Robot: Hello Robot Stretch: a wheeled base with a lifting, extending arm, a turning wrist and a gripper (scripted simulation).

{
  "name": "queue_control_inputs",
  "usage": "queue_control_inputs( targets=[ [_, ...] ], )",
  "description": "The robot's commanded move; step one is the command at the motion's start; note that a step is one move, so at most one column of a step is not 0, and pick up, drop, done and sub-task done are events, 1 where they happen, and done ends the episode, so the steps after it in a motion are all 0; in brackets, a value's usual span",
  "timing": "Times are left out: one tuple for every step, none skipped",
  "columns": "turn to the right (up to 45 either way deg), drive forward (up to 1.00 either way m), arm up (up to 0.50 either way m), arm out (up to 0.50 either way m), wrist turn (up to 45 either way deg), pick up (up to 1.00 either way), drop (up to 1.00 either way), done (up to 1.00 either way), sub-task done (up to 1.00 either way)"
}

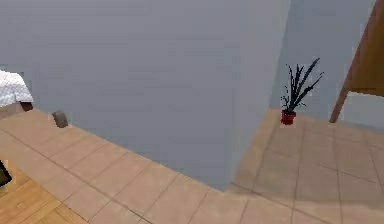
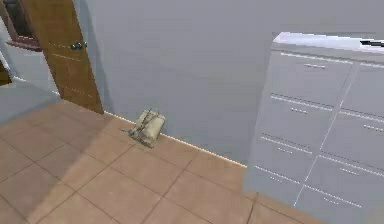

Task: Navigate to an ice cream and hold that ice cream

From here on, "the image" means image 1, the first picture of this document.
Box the brown wooden table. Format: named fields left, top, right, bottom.
left=328, top=0, right=384, bottom=124

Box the black box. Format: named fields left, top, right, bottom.
left=0, top=159, right=13, bottom=188

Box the dark plant in red pot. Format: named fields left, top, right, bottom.
left=279, top=57, right=325, bottom=127

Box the bed with white cover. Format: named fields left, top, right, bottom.
left=0, top=69, right=70, bottom=129

